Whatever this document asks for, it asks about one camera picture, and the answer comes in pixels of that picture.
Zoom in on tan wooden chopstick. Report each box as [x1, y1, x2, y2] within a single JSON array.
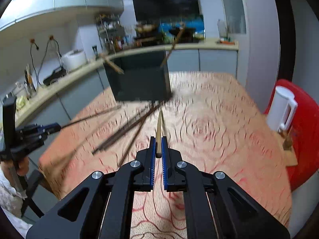
[[100, 53, 124, 74]]

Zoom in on light bamboo chopstick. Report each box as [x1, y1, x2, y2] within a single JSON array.
[[160, 23, 185, 68]]

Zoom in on glass jar with utensils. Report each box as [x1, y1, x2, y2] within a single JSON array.
[[24, 64, 36, 98]]

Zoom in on person's left hand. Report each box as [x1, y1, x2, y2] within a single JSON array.
[[1, 157, 29, 179]]

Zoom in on dark brown chopstick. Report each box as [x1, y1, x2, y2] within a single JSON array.
[[117, 106, 155, 168]]

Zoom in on thin yellow bamboo chopstick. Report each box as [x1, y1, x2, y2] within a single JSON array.
[[155, 110, 163, 159]]

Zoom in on brown wooden chopstick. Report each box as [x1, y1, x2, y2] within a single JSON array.
[[39, 126, 99, 177]]

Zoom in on black chopstick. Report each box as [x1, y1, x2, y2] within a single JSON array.
[[91, 100, 166, 155]]

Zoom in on black sandwich maker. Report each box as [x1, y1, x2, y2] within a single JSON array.
[[43, 66, 67, 86]]

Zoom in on rose patterned tablecloth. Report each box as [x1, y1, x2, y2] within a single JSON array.
[[38, 72, 292, 227]]

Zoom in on white rice cooker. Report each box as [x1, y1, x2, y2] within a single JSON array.
[[62, 50, 87, 71]]

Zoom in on dark green utensil holder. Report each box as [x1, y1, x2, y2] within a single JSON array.
[[104, 51, 171, 102]]

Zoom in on wooden board on chair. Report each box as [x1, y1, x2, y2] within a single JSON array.
[[274, 132, 298, 167]]

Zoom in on small amber glass bottle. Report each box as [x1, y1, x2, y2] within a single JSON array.
[[282, 134, 293, 151]]

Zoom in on metal spice rack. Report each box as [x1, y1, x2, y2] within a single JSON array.
[[94, 13, 125, 54]]

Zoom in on white electric kettle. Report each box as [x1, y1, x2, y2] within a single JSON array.
[[267, 86, 298, 132]]

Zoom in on red plastic chair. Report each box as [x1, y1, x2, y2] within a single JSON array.
[[265, 79, 318, 191]]

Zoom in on black wok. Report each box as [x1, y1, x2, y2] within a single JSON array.
[[169, 27, 196, 39]]

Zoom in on brown clay pot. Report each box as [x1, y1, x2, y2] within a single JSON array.
[[135, 24, 158, 34]]

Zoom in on white plastic jug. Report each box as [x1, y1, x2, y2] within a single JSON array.
[[217, 19, 228, 38]]

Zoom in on black range hood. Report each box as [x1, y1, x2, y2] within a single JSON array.
[[132, 0, 200, 22]]

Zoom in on black power cable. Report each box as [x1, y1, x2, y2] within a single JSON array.
[[30, 35, 63, 86]]

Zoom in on upper wall cabinets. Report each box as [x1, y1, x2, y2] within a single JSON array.
[[0, 0, 124, 33]]

